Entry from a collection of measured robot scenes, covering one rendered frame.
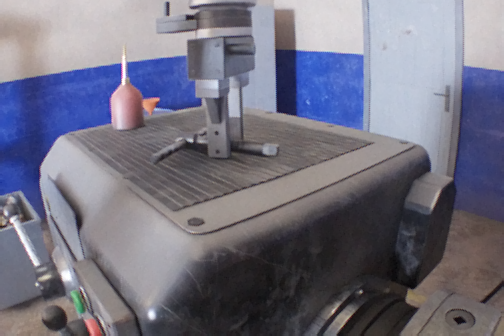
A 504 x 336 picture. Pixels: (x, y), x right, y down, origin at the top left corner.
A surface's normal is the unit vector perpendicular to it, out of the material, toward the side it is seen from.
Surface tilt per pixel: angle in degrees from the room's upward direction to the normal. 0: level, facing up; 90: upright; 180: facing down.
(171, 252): 45
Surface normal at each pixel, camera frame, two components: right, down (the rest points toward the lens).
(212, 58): -0.26, 0.27
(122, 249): -0.56, -0.54
